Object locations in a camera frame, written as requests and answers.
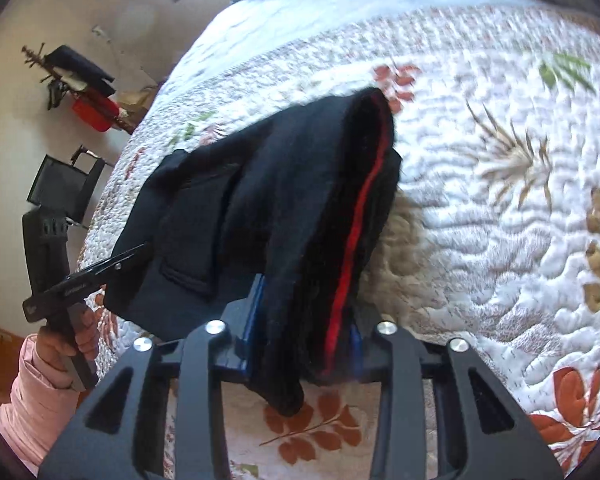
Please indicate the dark garment on rack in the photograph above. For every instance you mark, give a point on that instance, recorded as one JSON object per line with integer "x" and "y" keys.
{"x": 68, "y": 59}

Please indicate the wooden coat rack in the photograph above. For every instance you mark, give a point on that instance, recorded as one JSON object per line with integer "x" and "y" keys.
{"x": 61, "y": 83}

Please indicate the left hand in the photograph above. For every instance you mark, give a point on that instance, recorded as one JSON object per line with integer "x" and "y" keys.
{"x": 67, "y": 344}

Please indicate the floral quilted bedspread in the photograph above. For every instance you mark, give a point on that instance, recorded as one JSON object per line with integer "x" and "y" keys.
{"x": 495, "y": 233}

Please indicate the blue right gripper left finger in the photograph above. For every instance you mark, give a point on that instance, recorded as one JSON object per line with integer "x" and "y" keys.
{"x": 247, "y": 333}

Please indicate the black pants with red stripe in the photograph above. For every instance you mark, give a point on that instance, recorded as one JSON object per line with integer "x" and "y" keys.
{"x": 300, "y": 198}

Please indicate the black mesh office chair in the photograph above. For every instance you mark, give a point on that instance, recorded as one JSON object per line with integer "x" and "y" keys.
{"x": 62, "y": 186}

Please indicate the pink sleeved left forearm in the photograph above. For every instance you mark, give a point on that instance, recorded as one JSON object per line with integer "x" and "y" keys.
{"x": 41, "y": 400}

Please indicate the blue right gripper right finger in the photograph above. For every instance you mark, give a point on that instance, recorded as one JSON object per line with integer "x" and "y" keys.
{"x": 356, "y": 352}

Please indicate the red bag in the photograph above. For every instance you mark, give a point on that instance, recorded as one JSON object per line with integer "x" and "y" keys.
{"x": 100, "y": 118}

